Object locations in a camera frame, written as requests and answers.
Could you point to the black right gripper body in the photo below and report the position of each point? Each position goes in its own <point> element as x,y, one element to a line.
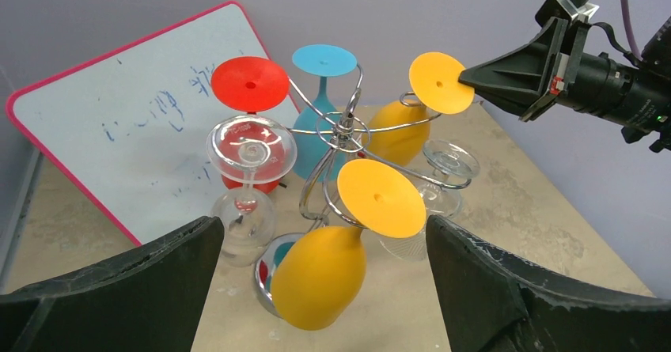
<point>599,86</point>

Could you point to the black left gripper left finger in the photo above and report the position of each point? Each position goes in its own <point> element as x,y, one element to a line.
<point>149,298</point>

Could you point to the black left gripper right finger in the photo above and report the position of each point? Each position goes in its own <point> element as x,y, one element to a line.
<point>494,300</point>

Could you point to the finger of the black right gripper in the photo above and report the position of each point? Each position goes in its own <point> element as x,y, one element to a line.
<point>518,82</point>

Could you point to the clear glass tumbler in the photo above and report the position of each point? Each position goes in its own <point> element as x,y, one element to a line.
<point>450,168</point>

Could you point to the yellow wine glass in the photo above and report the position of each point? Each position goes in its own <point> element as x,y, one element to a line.
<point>399,129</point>
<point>323,271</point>

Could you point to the clear wine glass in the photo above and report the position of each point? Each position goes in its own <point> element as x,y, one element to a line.
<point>252,150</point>

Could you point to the red plastic wine glass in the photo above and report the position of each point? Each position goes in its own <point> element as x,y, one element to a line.
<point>250,85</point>

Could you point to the teal plastic wine glass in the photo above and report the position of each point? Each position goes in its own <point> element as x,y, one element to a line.
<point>324,61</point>

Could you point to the chrome wine glass rack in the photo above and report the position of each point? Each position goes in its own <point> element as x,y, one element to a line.
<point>316,203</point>

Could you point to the red-framed whiteboard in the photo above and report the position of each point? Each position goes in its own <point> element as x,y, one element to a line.
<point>129,128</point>

